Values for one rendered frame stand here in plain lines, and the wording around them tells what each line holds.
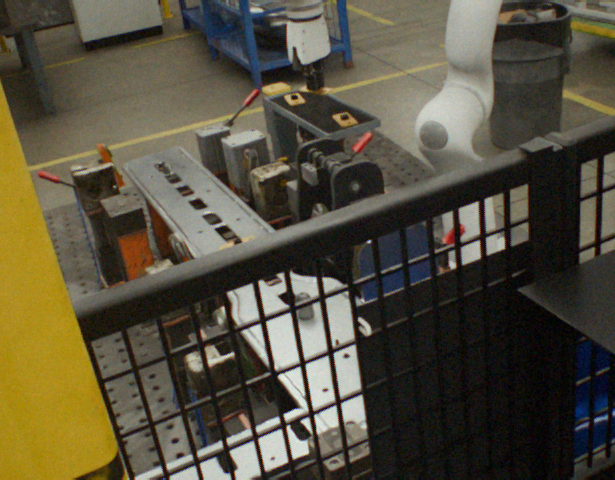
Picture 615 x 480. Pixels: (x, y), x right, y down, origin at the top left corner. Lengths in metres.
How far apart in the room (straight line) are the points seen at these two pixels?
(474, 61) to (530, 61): 2.67
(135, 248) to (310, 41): 0.65
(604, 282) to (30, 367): 0.49
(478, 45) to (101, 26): 6.91
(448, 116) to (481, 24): 0.20
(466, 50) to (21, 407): 1.42
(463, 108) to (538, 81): 2.72
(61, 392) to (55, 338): 0.03
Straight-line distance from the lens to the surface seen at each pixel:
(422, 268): 1.08
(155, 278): 0.58
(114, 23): 8.47
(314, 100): 2.11
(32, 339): 0.44
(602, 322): 0.70
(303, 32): 1.93
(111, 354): 2.10
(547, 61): 4.49
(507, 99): 4.54
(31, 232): 0.42
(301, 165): 1.74
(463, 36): 1.75
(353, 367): 1.37
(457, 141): 1.77
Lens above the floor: 1.82
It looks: 28 degrees down
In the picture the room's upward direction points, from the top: 9 degrees counter-clockwise
